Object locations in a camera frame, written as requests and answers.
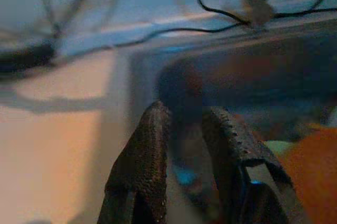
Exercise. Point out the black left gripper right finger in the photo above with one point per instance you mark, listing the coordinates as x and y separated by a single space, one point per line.
237 160

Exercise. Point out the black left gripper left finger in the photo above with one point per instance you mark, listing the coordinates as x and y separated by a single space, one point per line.
142 171

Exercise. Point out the orange plastic bowl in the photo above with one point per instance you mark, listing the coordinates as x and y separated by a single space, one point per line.
313 171

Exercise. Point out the green plastic plate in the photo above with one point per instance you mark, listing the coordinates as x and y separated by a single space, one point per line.
279 146

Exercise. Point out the stainless steel sink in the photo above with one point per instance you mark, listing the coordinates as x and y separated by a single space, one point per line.
237 76

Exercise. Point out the black power adapter brick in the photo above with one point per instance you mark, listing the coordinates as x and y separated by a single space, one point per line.
26 56

